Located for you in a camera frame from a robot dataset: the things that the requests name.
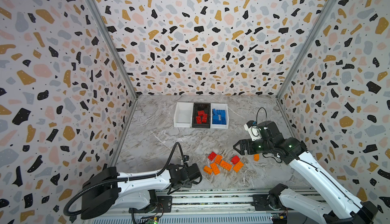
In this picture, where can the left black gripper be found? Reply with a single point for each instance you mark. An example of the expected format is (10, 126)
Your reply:
(189, 186)

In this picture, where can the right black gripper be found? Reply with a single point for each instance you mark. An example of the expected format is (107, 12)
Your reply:
(248, 146)

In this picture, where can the red square lego brick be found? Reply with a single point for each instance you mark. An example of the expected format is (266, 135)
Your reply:
(212, 156)

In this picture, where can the blue lego brick pair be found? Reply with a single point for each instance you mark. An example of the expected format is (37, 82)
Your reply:
(222, 113)

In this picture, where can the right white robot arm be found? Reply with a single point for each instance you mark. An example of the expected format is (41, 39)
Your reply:
(340, 206)

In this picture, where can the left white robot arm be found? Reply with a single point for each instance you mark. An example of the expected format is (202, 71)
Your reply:
(112, 189)

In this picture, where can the orange long lego brick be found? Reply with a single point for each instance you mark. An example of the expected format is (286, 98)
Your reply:
(225, 165)

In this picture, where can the small orange lego brick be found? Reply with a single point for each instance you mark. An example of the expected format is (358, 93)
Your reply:
(208, 170)

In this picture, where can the right white bin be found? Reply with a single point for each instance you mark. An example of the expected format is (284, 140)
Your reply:
(220, 106)

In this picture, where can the white bin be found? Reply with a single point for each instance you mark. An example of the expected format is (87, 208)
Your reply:
(183, 115)
(220, 106)

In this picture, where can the black middle bin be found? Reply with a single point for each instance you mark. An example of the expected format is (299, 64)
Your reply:
(206, 107)

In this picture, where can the left white bin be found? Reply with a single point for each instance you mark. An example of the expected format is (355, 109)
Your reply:
(183, 115)

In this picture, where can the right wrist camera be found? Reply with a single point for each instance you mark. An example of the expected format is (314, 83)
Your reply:
(256, 131)

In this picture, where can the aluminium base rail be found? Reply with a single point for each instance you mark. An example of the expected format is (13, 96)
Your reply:
(247, 206)

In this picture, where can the right corner aluminium post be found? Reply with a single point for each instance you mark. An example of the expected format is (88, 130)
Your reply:
(306, 45)

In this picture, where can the corner aluminium post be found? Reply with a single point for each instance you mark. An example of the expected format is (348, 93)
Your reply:
(110, 44)
(306, 45)

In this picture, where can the left corner aluminium post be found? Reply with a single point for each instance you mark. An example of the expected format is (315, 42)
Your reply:
(110, 44)

